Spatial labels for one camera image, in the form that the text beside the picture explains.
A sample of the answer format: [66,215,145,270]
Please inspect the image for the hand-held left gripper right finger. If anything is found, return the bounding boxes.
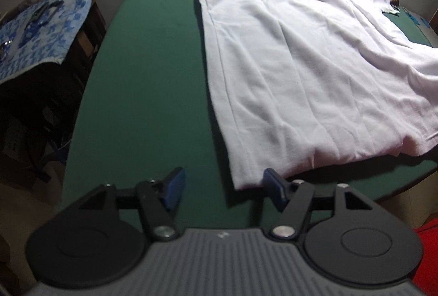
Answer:
[263,168,376,242]

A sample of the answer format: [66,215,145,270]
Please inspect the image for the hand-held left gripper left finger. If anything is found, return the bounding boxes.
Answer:
[77,166,187,242]

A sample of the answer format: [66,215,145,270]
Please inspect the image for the white shirt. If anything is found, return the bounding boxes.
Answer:
[147,0,438,190]

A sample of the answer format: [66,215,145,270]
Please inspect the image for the green table cover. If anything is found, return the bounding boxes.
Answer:
[62,0,438,231]

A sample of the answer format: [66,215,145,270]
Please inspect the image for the dark wooden shelf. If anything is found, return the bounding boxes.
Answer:
[65,0,107,119]

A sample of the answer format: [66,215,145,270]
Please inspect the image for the red garment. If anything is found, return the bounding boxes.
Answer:
[411,217,438,296]

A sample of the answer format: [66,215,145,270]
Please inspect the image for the blue patterned cloth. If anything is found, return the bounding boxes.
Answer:
[0,0,123,84]

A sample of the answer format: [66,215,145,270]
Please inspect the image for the white side table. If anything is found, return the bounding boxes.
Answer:
[399,7,438,48]

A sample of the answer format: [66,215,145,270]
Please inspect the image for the blue patterned pad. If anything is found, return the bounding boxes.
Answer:
[404,10,433,47]

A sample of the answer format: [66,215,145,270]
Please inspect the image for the small dark object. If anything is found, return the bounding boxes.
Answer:
[19,2,65,43]

